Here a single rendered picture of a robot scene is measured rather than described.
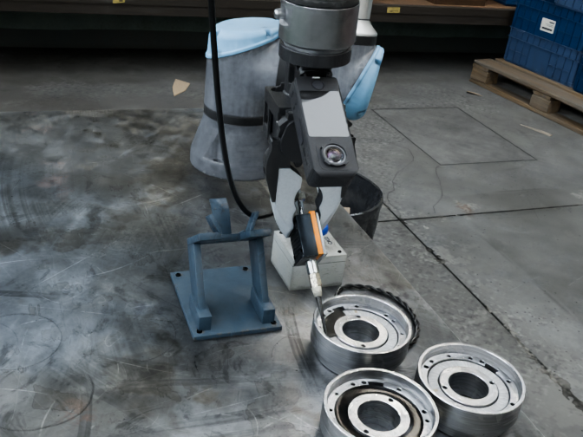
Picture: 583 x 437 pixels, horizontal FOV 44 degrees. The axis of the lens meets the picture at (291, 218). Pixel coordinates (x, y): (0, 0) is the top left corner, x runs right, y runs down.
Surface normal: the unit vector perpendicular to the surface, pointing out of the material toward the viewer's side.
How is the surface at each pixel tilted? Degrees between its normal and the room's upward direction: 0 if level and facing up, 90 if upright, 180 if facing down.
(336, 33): 91
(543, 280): 0
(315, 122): 33
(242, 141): 73
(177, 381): 0
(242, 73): 90
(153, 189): 0
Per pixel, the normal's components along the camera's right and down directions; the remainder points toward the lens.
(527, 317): 0.11, -0.88
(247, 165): 0.33, 0.19
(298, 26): -0.55, 0.39
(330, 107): 0.24, -0.48
